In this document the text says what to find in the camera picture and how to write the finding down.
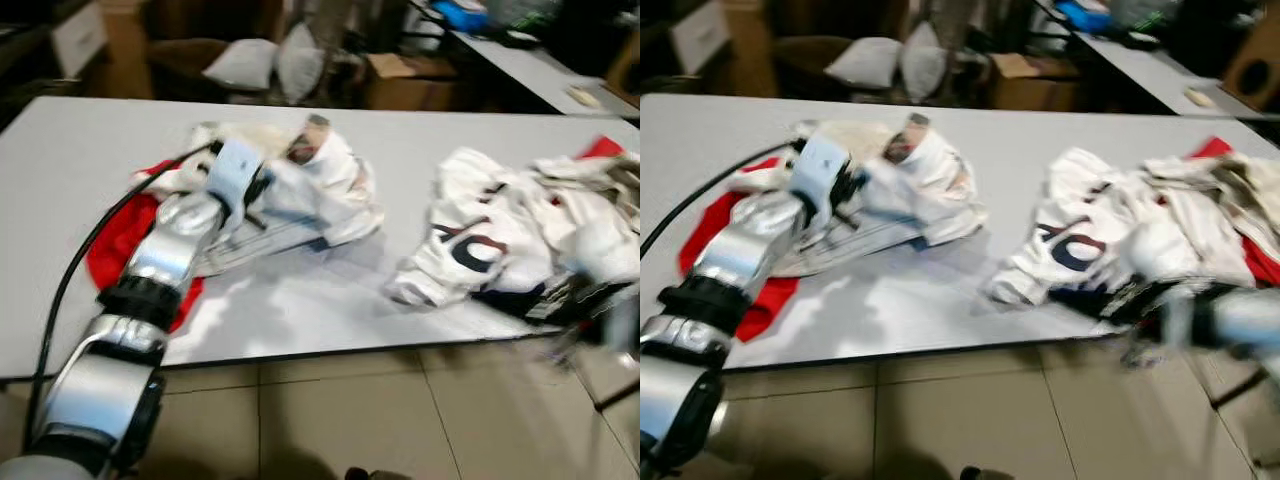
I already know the open cardboard box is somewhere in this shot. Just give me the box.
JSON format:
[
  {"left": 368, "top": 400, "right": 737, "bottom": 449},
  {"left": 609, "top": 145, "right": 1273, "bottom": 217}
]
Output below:
[
  {"left": 988, "top": 52, "right": 1081, "bottom": 111},
  {"left": 362, "top": 52, "right": 463, "bottom": 111}
]

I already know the brown speaker box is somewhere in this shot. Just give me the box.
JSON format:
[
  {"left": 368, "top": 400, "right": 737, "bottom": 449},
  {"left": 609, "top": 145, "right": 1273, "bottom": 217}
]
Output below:
[
  {"left": 1222, "top": 28, "right": 1280, "bottom": 113},
  {"left": 605, "top": 35, "right": 641, "bottom": 101}
]

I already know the white shirt navy red print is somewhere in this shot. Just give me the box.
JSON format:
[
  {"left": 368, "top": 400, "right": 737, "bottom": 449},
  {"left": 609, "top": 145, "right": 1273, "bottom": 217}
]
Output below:
[
  {"left": 985, "top": 147, "right": 1161, "bottom": 311},
  {"left": 385, "top": 147, "right": 561, "bottom": 311}
]

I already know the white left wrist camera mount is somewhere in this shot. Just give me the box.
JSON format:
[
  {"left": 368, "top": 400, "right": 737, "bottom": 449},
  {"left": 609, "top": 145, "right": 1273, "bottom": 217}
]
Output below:
[
  {"left": 787, "top": 133, "right": 851, "bottom": 213},
  {"left": 203, "top": 137, "right": 267, "bottom": 216}
]

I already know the dark brown chair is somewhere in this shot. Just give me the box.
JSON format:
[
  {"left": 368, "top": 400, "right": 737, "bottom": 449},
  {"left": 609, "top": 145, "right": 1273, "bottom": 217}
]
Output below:
[
  {"left": 148, "top": 38, "right": 236, "bottom": 101},
  {"left": 772, "top": 35, "right": 851, "bottom": 101}
]

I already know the blue object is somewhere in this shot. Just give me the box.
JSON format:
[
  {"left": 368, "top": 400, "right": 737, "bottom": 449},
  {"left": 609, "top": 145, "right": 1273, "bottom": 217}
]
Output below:
[
  {"left": 1055, "top": 0, "right": 1113, "bottom": 33},
  {"left": 435, "top": 0, "right": 491, "bottom": 33}
]

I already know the white panel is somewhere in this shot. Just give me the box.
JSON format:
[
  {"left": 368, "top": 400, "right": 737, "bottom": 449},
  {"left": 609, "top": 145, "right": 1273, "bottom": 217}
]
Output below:
[
  {"left": 670, "top": 0, "right": 731, "bottom": 76},
  {"left": 50, "top": 0, "right": 109, "bottom": 79}
]

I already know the tall cardboard box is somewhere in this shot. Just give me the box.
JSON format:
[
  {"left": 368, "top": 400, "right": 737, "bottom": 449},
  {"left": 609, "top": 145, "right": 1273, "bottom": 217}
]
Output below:
[
  {"left": 722, "top": 0, "right": 776, "bottom": 99},
  {"left": 100, "top": 0, "right": 153, "bottom": 99}
]

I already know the white shirt printed sleeve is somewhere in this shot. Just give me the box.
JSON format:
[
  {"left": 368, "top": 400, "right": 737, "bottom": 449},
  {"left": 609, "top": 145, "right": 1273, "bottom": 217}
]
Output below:
[
  {"left": 130, "top": 113, "right": 336, "bottom": 279},
  {"left": 730, "top": 112, "right": 936, "bottom": 279}
]

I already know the grey white pillow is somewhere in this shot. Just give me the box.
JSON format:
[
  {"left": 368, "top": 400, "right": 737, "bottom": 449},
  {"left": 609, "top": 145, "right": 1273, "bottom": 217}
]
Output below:
[
  {"left": 275, "top": 22, "right": 327, "bottom": 106},
  {"left": 898, "top": 20, "right": 949, "bottom": 104}
]

